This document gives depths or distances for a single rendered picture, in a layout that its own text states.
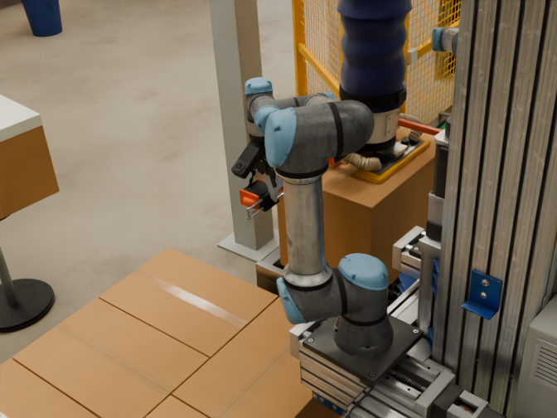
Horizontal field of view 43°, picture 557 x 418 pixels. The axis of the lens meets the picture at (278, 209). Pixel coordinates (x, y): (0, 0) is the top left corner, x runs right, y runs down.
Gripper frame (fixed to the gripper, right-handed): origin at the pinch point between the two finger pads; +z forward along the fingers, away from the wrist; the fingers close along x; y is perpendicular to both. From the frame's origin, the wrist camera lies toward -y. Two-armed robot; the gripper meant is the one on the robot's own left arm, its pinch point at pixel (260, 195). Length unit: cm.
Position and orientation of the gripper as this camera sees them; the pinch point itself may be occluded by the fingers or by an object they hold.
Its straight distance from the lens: 209.5
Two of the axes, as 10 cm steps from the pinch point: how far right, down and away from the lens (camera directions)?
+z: 0.4, 8.3, 5.5
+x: -7.8, -3.2, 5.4
